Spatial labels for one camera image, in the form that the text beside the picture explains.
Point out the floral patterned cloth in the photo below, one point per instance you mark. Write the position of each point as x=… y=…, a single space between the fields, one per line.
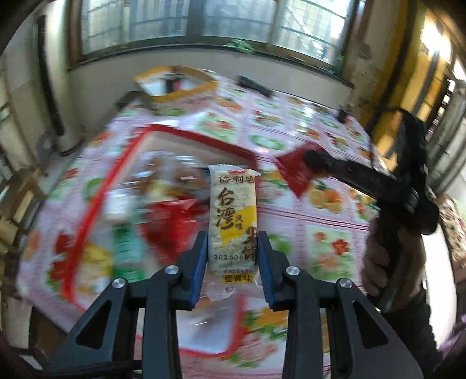
x=453 y=233

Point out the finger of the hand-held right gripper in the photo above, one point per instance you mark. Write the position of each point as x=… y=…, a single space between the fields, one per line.
x=349 y=173

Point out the yellow rimmed tray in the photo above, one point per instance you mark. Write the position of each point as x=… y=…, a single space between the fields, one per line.
x=189 y=93

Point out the small dark red object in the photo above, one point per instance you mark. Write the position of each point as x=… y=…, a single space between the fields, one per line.
x=172 y=81

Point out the person's right forearm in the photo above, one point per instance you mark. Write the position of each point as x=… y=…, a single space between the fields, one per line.
x=418 y=328

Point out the red rimmed white tray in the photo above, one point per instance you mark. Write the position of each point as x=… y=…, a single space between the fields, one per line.
x=204 y=142

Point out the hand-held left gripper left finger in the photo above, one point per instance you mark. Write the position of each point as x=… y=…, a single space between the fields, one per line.
x=199 y=277

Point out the fruit print tablecloth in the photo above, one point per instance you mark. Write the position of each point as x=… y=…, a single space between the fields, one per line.
x=327 y=233

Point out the green item on windowsill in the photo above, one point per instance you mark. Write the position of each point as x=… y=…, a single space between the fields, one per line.
x=242 y=44

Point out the green snack packet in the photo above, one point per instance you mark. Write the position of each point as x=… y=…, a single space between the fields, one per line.
x=125 y=251

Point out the white air conditioner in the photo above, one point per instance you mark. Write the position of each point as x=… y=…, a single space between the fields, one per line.
x=69 y=91

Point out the person's right hand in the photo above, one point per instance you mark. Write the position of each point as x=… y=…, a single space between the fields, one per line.
x=371 y=262

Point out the small black bottle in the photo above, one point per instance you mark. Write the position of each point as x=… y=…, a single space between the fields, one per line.
x=342 y=114

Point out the long black remote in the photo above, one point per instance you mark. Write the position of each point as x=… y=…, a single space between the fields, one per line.
x=255 y=85

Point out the cream rice cracker packet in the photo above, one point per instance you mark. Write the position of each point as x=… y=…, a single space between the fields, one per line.
x=233 y=218

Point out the red snack packet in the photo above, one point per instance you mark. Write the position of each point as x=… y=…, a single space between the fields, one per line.
x=167 y=226
x=295 y=169

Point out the clear packet brown snacks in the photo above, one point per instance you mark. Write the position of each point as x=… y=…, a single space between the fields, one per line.
x=164 y=175

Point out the yellow door frame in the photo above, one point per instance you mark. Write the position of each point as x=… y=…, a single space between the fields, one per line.
x=407 y=65

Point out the yellow snack packet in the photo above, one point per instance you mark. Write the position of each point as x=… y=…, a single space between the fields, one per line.
x=95 y=264

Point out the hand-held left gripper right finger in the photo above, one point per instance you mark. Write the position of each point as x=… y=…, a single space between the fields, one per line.
x=265 y=277

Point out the barred window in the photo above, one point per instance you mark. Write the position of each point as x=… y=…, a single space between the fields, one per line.
x=218 y=22

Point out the yellow wooden frame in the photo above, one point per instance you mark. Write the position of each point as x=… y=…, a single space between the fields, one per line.
x=22 y=204

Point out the small white snack packet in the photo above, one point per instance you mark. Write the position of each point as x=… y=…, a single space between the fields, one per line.
x=116 y=207

